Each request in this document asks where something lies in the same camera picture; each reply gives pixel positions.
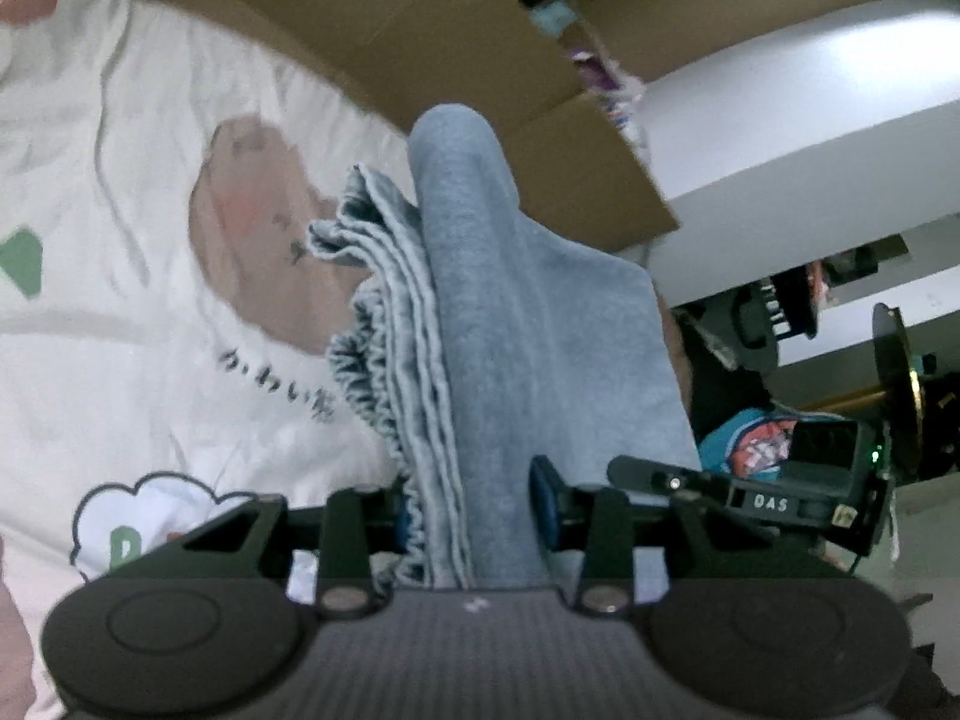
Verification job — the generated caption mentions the cream bear printed bedsheet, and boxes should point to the cream bear printed bedsheet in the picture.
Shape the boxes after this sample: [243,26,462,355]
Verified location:
[0,0,428,720]

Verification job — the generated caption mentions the teal printed garment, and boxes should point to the teal printed garment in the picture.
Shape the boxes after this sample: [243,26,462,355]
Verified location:
[697,403,801,482]

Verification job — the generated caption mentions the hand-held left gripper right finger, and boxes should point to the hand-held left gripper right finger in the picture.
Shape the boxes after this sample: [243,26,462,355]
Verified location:
[531,456,848,614]

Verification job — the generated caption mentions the black brass-rimmed disc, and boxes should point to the black brass-rimmed disc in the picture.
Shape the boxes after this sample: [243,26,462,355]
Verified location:
[870,302,944,482]

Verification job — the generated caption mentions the purple white packet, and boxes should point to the purple white packet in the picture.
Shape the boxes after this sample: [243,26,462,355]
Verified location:
[570,51,647,137]

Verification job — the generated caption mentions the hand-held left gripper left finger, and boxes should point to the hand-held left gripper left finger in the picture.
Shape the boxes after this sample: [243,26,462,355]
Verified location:
[105,487,411,612]

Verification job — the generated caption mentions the white cabinet panel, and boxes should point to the white cabinet panel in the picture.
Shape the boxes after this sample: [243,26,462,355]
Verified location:
[637,0,960,302]

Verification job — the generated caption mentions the black chair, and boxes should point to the black chair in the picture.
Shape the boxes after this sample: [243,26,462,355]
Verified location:
[731,250,827,374]

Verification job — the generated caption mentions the blue denim pants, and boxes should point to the blue denim pants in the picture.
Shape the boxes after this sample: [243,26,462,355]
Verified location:
[307,101,704,592]

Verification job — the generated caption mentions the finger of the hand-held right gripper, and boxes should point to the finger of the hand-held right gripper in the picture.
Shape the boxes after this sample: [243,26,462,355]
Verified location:
[606,454,732,505]

